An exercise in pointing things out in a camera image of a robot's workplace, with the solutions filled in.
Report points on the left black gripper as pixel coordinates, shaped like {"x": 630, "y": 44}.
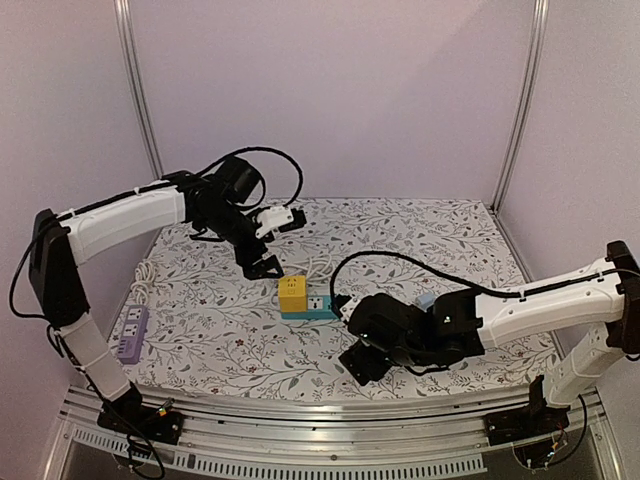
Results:
{"x": 256, "y": 271}

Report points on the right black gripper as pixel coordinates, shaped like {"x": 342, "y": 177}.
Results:
{"x": 361, "y": 360}

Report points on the yellow cube socket adapter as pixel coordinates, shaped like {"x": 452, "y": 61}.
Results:
{"x": 292, "y": 294}

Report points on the teal power strip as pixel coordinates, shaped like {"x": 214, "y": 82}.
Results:
{"x": 318, "y": 308}

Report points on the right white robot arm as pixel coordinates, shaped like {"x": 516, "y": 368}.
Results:
{"x": 473, "y": 319}

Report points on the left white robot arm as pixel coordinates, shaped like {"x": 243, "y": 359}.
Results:
{"x": 212, "y": 201}

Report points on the light blue plug adapter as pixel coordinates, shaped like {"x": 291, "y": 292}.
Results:
{"x": 425, "y": 301}

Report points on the floral tablecloth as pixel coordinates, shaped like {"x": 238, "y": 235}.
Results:
{"x": 211, "y": 331}

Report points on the purple power strip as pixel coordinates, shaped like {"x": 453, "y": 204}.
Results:
{"x": 132, "y": 335}

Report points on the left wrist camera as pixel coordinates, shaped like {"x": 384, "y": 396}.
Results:
{"x": 278, "y": 218}

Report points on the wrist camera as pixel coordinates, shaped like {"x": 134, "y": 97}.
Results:
{"x": 278, "y": 218}
{"x": 343, "y": 306}

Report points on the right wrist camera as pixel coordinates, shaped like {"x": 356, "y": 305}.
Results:
{"x": 343, "y": 306}

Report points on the aluminium front rail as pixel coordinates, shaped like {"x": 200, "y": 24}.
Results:
{"x": 436, "y": 437}

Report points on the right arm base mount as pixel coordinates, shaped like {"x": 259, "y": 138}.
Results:
{"x": 535, "y": 418}

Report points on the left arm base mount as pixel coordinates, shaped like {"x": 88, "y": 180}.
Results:
{"x": 139, "y": 420}

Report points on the left aluminium post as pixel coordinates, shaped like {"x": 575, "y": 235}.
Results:
{"x": 125, "y": 27}

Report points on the aluminium post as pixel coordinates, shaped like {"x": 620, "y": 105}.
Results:
{"x": 125, "y": 27}
{"x": 532, "y": 65}

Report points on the right aluminium post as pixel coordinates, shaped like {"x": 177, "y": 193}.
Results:
{"x": 532, "y": 65}

